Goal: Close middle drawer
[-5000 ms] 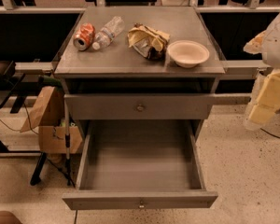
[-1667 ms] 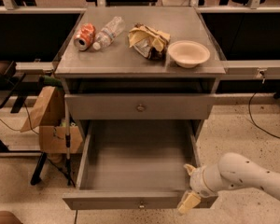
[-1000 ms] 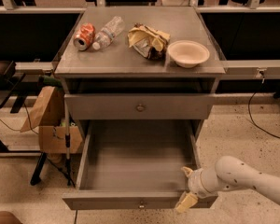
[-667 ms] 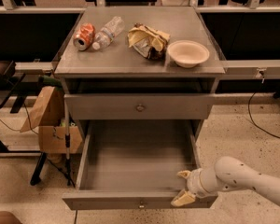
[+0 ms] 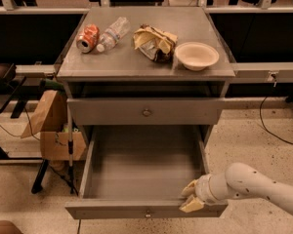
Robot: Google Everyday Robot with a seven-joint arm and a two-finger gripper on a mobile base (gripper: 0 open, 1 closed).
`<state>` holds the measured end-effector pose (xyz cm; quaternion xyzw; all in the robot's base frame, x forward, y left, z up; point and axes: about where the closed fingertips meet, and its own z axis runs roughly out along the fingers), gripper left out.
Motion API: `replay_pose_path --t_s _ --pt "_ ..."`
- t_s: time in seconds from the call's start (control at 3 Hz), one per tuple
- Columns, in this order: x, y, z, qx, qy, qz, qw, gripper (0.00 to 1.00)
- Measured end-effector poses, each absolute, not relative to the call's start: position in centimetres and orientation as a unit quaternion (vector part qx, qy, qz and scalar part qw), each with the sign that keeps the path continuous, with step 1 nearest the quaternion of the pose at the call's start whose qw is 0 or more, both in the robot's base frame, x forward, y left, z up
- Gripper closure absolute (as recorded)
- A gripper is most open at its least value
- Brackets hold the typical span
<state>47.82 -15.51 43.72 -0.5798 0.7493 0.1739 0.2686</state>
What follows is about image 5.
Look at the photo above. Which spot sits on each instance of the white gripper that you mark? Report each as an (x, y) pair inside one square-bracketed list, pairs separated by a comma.
[(203, 188)]

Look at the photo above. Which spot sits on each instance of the grey drawer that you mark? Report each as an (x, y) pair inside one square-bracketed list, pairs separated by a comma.
[(140, 172), (146, 111)]

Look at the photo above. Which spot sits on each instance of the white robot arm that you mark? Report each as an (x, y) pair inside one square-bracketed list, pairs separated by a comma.
[(239, 181)]

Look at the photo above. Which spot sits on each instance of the grey top drawer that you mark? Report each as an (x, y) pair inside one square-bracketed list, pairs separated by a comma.
[(146, 111)]

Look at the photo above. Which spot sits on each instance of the grey drawer cabinet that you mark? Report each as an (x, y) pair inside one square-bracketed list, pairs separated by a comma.
[(124, 87)]

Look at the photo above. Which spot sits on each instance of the white and black pole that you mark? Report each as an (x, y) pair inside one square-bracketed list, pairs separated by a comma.
[(70, 151)]

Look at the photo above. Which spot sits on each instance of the white paper bowl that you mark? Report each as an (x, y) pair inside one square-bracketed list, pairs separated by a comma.
[(196, 56)]

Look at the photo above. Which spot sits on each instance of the crumpled yellow chip bag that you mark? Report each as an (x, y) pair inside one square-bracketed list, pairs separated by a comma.
[(156, 44)]

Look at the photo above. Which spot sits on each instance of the brown cardboard box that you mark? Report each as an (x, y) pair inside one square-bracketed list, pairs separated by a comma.
[(49, 120)]

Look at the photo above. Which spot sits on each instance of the green object behind box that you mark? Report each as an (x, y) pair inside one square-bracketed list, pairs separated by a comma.
[(47, 84)]

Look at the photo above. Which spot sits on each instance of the clear plastic water bottle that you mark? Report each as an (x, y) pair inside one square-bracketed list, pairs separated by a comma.
[(113, 34)]

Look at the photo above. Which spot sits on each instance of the orange soda can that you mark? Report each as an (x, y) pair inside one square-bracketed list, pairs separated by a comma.
[(88, 38)]

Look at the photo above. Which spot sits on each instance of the black stand left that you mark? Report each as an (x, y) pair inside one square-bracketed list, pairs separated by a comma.
[(9, 87)]

